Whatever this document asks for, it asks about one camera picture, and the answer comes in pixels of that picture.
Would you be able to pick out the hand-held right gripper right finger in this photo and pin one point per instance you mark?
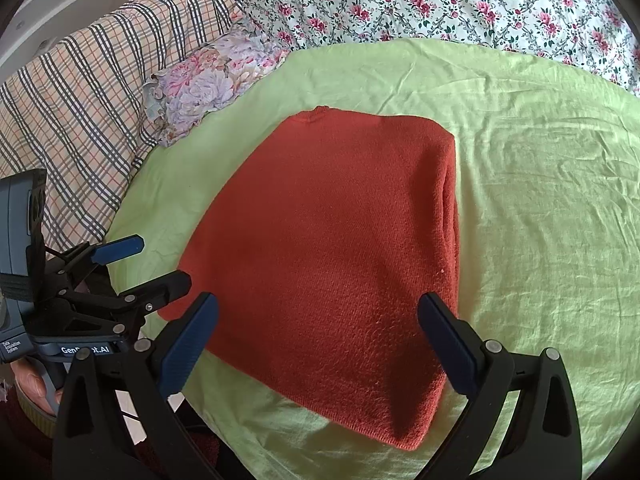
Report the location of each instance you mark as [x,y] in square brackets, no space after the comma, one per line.
[452,345]

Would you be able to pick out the orange knitted sweater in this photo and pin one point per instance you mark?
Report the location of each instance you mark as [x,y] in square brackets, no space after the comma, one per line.
[325,235]

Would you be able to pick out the person's left forearm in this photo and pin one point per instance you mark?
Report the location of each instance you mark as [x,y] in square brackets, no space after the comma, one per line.
[25,452]

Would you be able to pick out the white wardrobe door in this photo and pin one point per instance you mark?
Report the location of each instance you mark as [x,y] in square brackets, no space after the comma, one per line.
[50,10]

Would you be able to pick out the person's left hand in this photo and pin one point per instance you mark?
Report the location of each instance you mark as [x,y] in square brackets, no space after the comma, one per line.
[30,382]

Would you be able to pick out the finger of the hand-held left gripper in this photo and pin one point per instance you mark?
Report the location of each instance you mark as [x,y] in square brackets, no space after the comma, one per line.
[160,287]
[120,249]

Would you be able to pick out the purple floral pillow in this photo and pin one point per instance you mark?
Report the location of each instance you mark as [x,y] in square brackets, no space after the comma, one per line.
[210,80]

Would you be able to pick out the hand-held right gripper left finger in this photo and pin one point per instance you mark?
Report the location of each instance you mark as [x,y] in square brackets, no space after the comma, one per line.
[187,345]

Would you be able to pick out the light green bed sheet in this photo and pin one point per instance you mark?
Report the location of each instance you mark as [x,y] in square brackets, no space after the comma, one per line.
[540,185]

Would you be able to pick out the beige plaid blanket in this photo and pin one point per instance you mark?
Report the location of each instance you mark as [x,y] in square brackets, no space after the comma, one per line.
[90,110]

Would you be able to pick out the white red-flowered bed sheet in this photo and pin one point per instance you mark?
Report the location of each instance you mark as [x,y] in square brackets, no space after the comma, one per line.
[450,0]

